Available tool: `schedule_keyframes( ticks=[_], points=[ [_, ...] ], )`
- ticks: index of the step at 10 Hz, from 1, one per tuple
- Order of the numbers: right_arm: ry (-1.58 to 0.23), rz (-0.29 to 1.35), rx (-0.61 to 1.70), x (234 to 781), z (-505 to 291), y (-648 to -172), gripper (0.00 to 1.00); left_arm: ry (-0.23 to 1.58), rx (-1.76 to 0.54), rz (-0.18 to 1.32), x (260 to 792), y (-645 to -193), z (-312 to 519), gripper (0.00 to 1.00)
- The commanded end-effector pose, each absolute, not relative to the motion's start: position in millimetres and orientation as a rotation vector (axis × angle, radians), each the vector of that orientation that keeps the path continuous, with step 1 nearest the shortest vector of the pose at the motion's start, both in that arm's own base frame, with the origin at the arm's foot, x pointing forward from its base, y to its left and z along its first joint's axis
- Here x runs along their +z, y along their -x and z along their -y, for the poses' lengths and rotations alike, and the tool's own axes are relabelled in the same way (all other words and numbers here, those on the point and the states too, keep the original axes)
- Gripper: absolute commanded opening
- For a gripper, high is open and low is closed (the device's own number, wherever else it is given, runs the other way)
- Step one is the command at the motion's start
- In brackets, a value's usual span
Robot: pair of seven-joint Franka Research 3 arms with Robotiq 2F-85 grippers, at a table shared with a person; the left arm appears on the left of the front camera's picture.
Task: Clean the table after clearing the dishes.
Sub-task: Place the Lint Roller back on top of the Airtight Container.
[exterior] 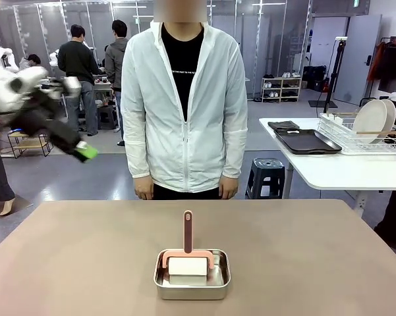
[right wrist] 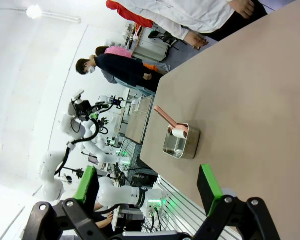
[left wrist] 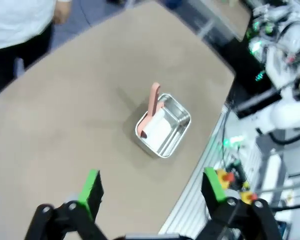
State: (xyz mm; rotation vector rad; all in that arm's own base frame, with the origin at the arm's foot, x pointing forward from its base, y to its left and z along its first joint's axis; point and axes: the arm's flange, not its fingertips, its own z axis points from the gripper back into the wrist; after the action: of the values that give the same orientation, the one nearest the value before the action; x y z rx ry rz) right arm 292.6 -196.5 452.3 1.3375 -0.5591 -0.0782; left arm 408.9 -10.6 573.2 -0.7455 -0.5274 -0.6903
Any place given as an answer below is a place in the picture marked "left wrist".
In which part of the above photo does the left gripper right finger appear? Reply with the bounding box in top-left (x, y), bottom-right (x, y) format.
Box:
top-left (196, 166), bottom-right (283, 240)

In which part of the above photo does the aluminium table frame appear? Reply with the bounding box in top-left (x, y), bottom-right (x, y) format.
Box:
top-left (159, 104), bottom-right (230, 236)

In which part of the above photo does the yellow red emergency stop button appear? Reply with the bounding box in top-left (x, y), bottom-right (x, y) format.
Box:
top-left (216, 168), bottom-right (235, 188)
top-left (241, 191), bottom-right (258, 206)

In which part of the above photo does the person in white jacket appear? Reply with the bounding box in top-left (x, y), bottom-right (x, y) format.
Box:
top-left (0, 0), bottom-right (73, 93)

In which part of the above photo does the black rectangular box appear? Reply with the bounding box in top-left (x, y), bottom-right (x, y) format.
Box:
top-left (236, 88), bottom-right (283, 120)

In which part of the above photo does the person's left hand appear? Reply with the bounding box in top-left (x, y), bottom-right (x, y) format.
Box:
top-left (53, 0), bottom-right (73, 25)

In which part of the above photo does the small brown table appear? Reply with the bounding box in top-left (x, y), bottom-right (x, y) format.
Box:
top-left (202, 0), bottom-right (252, 42)

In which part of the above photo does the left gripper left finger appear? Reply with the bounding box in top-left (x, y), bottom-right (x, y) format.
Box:
top-left (23, 169), bottom-right (109, 240)

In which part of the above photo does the pink scoop spatula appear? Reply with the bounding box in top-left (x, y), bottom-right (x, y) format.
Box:
top-left (137, 82), bottom-right (171, 147)

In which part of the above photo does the rectangular stainless steel container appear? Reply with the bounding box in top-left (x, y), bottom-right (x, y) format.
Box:
top-left (134, 93), bottom-right (192, 159)

